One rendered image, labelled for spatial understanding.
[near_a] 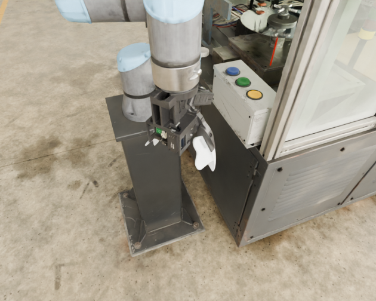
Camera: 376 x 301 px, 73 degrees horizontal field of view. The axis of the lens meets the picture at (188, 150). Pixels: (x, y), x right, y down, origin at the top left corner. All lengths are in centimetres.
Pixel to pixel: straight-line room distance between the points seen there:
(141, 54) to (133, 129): 25
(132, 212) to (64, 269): 43
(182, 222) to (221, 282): 37
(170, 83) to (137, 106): 52
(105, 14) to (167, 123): 19
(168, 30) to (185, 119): 16
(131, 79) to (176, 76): 48
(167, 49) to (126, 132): 56
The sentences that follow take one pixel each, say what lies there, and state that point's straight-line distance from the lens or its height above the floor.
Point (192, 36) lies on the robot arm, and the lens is 37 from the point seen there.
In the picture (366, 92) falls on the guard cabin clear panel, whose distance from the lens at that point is 92.
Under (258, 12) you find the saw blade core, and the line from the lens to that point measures 126.
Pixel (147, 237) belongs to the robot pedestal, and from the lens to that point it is 147.
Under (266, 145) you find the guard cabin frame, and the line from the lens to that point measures 80.
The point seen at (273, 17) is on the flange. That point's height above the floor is 96.
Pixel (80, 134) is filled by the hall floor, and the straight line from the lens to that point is 212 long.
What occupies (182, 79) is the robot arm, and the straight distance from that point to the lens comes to 39.
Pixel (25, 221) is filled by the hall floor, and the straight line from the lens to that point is 177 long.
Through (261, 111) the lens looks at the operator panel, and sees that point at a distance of 75.
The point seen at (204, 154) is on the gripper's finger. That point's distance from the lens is 50.
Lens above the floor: 134
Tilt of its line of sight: 47 degrees down
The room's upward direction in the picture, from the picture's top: straight up
